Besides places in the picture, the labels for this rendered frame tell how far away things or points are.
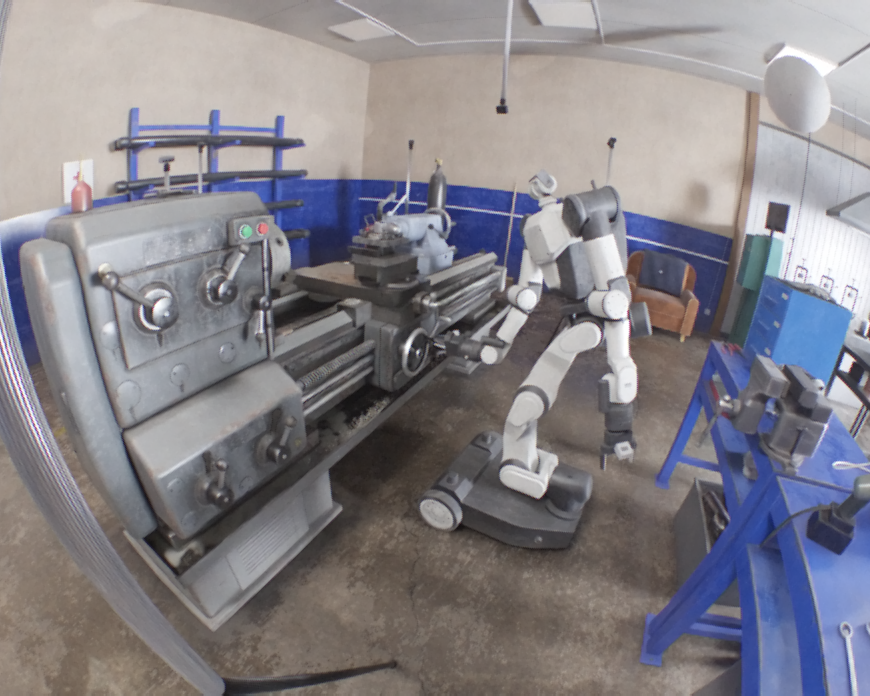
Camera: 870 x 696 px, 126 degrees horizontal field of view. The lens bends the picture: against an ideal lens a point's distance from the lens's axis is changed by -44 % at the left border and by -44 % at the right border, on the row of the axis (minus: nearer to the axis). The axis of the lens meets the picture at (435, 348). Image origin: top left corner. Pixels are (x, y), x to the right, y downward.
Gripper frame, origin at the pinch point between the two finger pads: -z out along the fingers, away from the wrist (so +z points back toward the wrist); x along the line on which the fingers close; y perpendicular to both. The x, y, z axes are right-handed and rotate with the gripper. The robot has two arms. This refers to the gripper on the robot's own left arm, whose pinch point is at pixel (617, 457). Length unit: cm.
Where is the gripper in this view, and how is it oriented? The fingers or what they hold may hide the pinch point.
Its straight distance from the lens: 131.5
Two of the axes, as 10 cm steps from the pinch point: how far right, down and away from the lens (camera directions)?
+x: -9.9, 1.3, -0.5
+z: -1.2, -9.8, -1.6
